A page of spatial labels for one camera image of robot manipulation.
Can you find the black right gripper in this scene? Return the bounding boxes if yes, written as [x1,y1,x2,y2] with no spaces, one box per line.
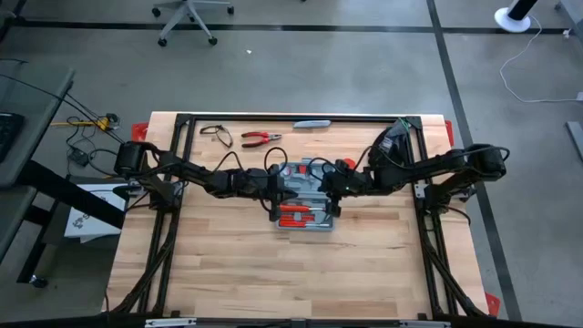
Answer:
[319,170,362,202]

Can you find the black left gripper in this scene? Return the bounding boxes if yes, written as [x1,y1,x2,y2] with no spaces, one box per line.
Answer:
[251,167,298,202]

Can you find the grey plastic tool case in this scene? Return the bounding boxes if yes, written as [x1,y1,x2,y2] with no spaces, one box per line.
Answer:
[275,158,337,234]

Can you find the red handled pliers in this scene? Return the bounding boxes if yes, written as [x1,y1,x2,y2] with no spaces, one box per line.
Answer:
[240,130,283,149]

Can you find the silver utility knife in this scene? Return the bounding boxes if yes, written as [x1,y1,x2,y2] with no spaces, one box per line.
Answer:
[292,119,332,129]

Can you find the black safety glasses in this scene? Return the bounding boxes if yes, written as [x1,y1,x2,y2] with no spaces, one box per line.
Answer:
[199,124,234,149]

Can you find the white paper box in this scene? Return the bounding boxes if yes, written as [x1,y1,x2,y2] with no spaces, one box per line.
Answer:
[63,183,128,243]

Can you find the grey office chair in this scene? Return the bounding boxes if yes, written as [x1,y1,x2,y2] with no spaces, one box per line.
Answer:
[151,0,235,48]

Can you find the white round floor stand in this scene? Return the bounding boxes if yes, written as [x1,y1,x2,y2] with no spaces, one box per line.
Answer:
[494,0,542,34]

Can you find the grey desk foot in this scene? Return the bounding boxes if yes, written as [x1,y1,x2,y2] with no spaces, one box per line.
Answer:
[566,120,583,161]

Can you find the grey desk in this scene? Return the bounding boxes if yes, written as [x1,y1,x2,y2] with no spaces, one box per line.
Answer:
[0,58,128,289]

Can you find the black keyboard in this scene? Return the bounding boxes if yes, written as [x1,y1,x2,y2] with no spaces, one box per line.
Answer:
[0,112,26,164]

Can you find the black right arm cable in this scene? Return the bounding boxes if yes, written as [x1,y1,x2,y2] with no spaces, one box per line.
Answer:
[306,156,339,182]

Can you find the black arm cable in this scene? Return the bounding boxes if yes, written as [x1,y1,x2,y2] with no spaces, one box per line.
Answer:
[306,156,339,182]
[212,145,290,179]

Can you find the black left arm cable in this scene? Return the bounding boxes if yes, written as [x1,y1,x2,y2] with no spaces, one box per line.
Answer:
[212,145,290,179]

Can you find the black aluminium frame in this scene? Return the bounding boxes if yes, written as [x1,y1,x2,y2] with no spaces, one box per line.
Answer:
[107,112,491,320]

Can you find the silver bracket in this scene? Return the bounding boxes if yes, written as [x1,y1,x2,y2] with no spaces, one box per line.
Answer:
[144,317,198,328]
[399,320,452,328]

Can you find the yellow cable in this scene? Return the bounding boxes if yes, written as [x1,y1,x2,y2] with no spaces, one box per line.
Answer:
[48,116,114,132]

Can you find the white floor cable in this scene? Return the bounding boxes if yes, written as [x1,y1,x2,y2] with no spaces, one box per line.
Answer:
[498,15,583,104]

